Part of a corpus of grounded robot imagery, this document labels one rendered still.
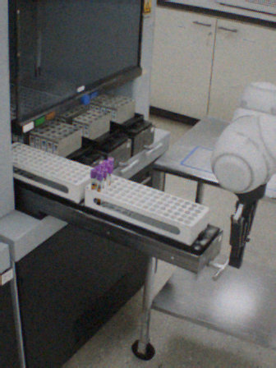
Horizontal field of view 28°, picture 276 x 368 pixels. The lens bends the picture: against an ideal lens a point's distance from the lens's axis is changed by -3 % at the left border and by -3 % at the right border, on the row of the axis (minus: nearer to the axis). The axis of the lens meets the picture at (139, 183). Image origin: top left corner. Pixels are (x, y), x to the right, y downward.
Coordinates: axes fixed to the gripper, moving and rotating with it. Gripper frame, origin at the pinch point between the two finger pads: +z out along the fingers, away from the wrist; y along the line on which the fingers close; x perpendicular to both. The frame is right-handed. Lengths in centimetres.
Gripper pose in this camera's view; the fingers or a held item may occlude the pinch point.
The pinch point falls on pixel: (236, 253)
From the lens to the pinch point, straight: 133.3
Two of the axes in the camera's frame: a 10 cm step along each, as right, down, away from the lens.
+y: -5.1, 3.9, -7.6
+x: 8.6, 3.0, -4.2
